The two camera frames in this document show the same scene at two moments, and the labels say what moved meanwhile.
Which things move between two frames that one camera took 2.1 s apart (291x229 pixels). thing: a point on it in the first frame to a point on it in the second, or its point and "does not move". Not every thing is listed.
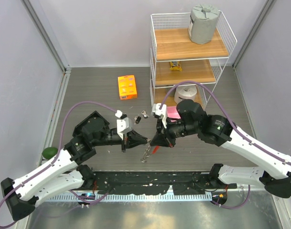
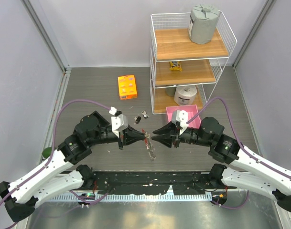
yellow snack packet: (175, 65) does not move
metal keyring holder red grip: (147, 153) to (149, 145)
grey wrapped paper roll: (203, 22) does not move
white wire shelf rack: (175, 60) does not move
